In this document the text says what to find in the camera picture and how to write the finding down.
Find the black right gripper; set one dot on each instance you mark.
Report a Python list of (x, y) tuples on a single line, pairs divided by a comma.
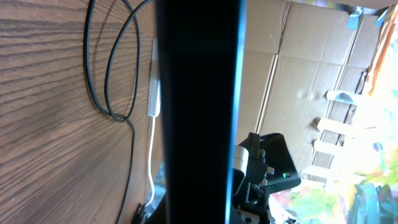
[(250, 197)]

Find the blue-screen Galaxy smartphone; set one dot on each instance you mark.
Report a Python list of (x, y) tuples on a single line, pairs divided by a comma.
[(201, 47)]

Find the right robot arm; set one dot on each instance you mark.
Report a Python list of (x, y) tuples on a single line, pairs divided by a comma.
[(281, 174)]

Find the white power strip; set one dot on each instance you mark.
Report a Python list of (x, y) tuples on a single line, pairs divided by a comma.
[(154, 100)]

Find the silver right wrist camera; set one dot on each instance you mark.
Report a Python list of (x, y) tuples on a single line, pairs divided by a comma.
[(241, 156)]

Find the cardboard wall panel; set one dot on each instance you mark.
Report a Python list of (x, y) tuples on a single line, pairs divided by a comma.
[(296, 56)]

